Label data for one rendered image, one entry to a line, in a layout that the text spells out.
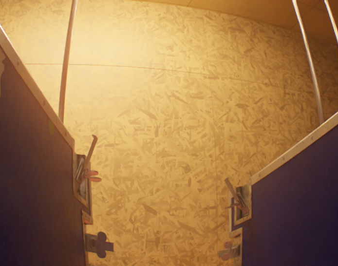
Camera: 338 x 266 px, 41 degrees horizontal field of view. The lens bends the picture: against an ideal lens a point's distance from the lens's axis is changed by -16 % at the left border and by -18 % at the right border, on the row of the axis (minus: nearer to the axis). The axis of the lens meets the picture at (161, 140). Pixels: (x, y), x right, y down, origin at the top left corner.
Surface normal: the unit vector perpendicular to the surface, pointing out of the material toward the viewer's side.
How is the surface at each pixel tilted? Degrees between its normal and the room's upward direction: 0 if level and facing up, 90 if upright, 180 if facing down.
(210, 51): 90
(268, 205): 90
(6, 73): 90
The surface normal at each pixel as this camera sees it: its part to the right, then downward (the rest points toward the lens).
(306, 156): -0.98, -0.04
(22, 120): 1.00, -0.05
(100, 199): 0.29, -0.29
